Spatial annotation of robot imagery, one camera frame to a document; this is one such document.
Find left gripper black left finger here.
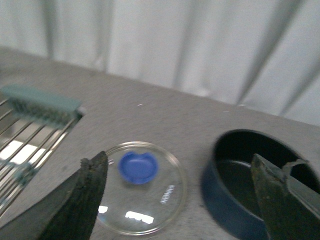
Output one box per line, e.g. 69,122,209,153
0,151,108,240

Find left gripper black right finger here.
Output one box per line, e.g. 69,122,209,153
251,154,320,240

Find glass lid blue knob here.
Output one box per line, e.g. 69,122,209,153
97,141,187,236

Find dark blue pot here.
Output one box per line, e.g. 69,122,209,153
201,129,306,240

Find green metal dish rack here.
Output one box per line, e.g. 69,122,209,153
0,84,84,214

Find white curtain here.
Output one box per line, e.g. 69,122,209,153
0,0,320,126

